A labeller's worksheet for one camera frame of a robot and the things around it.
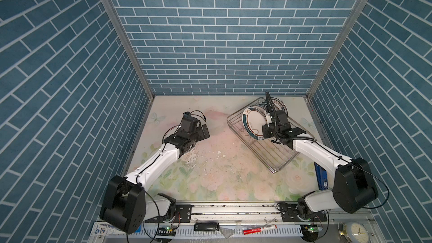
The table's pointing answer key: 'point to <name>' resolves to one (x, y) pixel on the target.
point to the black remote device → (206, 226)
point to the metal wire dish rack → (277, 157)
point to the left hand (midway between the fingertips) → (202, 130)
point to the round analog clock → (359, 233)
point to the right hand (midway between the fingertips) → (264, 124)
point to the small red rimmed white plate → (253, 118)
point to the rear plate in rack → (279, 104)
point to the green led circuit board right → (310, 232)
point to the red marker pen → (257, 229)
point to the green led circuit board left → (166, 231)
